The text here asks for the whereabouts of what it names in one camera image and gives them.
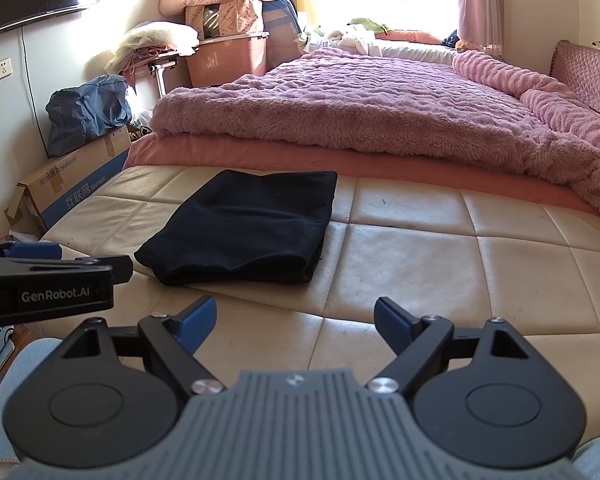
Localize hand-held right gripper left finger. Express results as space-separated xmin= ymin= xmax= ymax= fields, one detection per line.
xmin=60 ymin=295 xmax=228 ymax=402

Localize blue bedding bag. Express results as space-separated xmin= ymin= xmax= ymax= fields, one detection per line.
xmin=261 ymin=0 xmax=302 ymax=67

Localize person's left leg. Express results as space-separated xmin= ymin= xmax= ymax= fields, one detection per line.
xmin=0 ymin=336 xmax=64 ymax=465

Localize pink curtain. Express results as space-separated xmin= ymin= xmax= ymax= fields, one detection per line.
xmin=456 ymin=0 xmax=505 ymax=58

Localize pink plastic storage bin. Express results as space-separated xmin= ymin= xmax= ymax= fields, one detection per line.
xmin=184 ymin=31 xmax=271 ymax=89

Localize white crumpled cloth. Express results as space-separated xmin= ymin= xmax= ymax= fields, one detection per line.
xmin=325 ymin=27 xmax=383 ymax=57

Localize cream quilted mattress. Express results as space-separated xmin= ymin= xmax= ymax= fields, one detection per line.
xmin=39 ymin=164 xmax=600 ymax=461

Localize orange pink cushion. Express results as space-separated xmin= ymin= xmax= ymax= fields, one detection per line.
xmin=379 ymin=29 xmax=445 ymax=47

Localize small folding table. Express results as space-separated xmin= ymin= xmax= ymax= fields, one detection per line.
xmin=128 ymin=50 xmax=182 ymax=97

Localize person's leg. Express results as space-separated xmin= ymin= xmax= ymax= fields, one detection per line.
xmin=570 ymin=432 xmax=600 ymax=480
xmin=0 ymin=336 xmax=64 ymax=465

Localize patterned fabric storage bag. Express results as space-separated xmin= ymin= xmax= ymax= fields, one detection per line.
xmin=184 ymin=0 xmax=265 ymax=42

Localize green cloth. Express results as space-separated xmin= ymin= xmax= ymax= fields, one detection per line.
xmin=347 ymin=16 xmax=390 ymax=32

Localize person's right leg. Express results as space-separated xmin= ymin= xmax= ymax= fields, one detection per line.
xmin=570 ymin=432 xmax=600 ymax=480

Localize purple fluffy blanket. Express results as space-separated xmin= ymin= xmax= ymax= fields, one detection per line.
xmin=151 ymin=47 xmax=600 ymax=173

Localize black television cable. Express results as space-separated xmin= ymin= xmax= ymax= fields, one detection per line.
xmin=21 ymin=24 xmax=51 ymax=158

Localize blue fabric bag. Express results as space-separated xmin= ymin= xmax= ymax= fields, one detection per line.
xmin=45 ymin=74 xmax=133 ymax=158

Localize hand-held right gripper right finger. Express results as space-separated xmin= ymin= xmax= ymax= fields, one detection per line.
xmin=367 ymin=297 xmax=537 ymax=402

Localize cardboard box with blue print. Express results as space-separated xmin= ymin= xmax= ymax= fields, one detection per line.
xmin=16 ymin=131 xmax=134 ymax=235

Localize white pillow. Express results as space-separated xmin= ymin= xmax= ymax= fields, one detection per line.
xmin=104 ymin=21 xmax=201 ymax=72

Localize salmon pink bed sheet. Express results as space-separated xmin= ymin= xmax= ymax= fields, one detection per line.
xmin=122 ymin=132 xmax=600 ymax=217

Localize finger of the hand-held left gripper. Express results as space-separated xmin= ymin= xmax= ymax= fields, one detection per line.
xmin=75 ymin=254 xmax=134 ymax=285
xmin=0 ymin=240 xmax=64 ymax=262

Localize black pants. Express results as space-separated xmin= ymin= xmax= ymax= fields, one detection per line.
xmin=133 ymin=169 xmax=339 ymax=287

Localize light pink ribbed blanket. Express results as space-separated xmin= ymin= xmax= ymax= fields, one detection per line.
xmin=451 ymin=50 xmax=600 ymax=222

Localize mauve quilted headboard cushion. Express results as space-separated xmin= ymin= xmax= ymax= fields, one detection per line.
xmin=549 ymin=39 xmax=600 ymax=127

